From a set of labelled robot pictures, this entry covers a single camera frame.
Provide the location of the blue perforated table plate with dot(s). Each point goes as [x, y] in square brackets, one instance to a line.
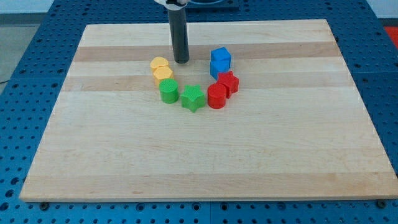
[30, 95]

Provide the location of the green cylinder block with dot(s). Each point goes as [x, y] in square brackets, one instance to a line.
[169, 90]

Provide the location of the green star block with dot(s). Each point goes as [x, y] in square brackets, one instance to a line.
[192, 98]

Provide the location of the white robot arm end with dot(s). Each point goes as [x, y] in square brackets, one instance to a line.
[173, 5]

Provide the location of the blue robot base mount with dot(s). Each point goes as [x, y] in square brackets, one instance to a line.
[213, 4]

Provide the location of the blue cube block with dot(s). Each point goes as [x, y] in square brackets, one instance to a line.
[221, 54]

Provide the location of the yellow hexagon block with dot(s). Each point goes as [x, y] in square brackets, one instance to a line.
[162, 73]

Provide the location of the blue pentagon block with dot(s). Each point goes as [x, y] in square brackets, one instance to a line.
[219, 66]

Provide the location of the red star block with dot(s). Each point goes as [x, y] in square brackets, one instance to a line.
[230, 81]

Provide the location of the yellow heart block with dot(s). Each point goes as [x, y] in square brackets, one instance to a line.
[158, 62]

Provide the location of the red cylinder block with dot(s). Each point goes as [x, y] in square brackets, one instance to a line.
[216, 96]

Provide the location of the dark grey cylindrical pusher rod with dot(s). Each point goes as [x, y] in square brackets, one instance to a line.
[179, 36]

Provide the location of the wooden board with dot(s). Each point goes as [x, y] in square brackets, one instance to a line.
[297, 129]

